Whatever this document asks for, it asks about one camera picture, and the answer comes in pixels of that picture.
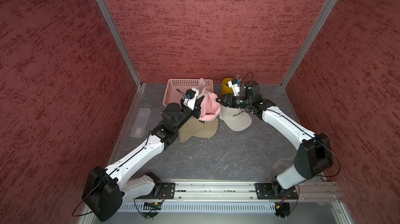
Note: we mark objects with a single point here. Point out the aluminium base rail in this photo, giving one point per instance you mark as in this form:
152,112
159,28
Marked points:
236,191

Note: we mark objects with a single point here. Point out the left corner aluminium post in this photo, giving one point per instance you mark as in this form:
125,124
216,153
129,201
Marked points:
107,15

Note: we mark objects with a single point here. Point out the right corner aluminium post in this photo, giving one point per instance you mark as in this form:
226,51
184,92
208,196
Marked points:
316,27

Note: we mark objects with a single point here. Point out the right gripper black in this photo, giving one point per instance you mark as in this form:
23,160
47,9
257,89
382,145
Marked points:
222,101

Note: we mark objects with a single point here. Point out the pink plastic basket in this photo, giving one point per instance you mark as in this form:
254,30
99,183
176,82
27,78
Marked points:
176,90

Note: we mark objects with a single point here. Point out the pink cloth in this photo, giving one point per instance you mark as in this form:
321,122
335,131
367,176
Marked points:
210,108

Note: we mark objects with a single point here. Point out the white Colorado baseball cap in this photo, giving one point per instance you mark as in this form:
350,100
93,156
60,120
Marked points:
236,119

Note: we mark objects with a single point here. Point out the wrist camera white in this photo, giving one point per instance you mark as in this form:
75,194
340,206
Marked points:
190,98
235,85

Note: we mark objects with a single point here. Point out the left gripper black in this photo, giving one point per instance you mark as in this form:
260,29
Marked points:
197,108

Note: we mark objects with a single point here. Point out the yellow pencil cup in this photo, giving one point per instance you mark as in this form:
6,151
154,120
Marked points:
225,87

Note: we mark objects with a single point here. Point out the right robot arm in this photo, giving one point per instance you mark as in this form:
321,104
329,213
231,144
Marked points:
313,150

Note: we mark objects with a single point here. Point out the beige baseball cap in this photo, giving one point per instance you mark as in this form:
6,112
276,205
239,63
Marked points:
196,128

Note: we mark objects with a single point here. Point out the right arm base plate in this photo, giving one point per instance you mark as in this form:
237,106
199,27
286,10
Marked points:
265,191

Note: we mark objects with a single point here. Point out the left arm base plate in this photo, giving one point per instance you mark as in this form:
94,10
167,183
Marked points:
162,191

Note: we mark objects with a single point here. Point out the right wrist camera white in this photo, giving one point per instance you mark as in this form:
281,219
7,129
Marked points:
235,85

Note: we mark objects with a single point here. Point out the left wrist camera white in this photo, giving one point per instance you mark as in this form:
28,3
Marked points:
190,98

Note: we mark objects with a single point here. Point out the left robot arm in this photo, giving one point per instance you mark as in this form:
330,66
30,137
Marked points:
107,189

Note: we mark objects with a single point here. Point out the corner aluminium post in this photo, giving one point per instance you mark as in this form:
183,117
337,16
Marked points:
316,27
107,15

